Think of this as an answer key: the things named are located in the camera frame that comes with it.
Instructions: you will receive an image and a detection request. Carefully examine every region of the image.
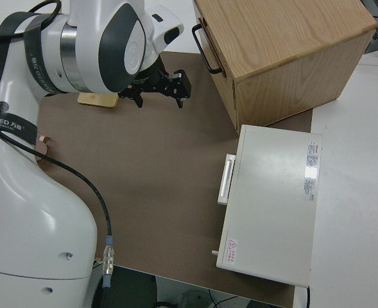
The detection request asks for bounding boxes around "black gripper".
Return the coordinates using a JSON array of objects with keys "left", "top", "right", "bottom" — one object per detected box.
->
[{"left": 117, "top": 56, "right": 193, "bottom": 110}]

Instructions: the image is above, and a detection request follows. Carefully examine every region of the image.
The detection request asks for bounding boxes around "pink mug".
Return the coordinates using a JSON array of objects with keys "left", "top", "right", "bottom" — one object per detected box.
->
[{"left": 33, "top": 133, "right": 52, "bottom": 162}]

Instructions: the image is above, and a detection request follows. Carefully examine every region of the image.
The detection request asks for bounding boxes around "brown table mat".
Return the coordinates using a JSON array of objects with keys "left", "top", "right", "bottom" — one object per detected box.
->
[{"left": 0, "top": 38, "right": 314, "bottom": 308}]

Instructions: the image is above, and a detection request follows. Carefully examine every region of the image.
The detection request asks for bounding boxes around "light wooden cabinet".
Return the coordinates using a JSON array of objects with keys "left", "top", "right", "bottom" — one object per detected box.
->
[{"left": 193, "top": 0, "right": 378, "bottom": 128}]

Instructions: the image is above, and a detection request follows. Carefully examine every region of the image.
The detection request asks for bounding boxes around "white toaster oven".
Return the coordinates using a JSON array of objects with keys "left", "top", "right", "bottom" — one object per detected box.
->
[{"left": 216, "top": 124, "right": 323, "bottom": 288}]

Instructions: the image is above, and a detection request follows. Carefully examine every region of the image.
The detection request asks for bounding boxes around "black rounded stand base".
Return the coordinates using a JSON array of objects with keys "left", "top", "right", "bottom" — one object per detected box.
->
[{"left": 92, "top": 266, "right": 159, "bottom": 308}]

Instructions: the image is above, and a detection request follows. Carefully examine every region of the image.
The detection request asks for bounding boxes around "grey round container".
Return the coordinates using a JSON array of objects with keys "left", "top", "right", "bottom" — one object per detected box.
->
[{"left": 175, "top": 288, "right": 214, "bottom": 308}]

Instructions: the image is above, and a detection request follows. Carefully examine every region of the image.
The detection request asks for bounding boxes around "black cabinet handle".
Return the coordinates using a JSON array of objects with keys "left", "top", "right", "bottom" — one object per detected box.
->
[{"left": 191, "top": 24, "right": 224, "bottom": 74}]

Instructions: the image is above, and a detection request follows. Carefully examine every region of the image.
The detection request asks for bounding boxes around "white oven door handle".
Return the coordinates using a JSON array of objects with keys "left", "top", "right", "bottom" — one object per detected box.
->
[{"left": 216, "top": 153, "right": 237, "bottom": 206}]

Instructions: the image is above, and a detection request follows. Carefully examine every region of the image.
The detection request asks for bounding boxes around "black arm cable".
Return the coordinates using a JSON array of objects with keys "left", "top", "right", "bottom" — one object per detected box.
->
[{"left": 0, "top": 0, "right": 116, "bottom": 308}]

